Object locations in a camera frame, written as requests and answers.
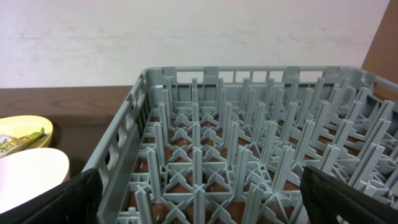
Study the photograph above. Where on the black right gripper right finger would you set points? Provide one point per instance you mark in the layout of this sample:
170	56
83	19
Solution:
325	198

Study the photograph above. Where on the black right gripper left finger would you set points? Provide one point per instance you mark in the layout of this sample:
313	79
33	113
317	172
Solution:
74	201

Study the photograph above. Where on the pink bowl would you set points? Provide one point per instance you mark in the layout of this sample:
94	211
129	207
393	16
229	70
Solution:
29	173

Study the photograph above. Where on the green yellow snack wrapper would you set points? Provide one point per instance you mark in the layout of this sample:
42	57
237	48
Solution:
19	144

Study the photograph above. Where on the grey plastic dishwasher rack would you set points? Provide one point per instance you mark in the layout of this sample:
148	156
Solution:
229	144

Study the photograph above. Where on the dark brown serving tray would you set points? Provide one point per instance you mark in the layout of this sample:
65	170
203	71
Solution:
77	135

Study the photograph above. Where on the yellow plate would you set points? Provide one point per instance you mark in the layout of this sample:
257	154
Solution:
19	126

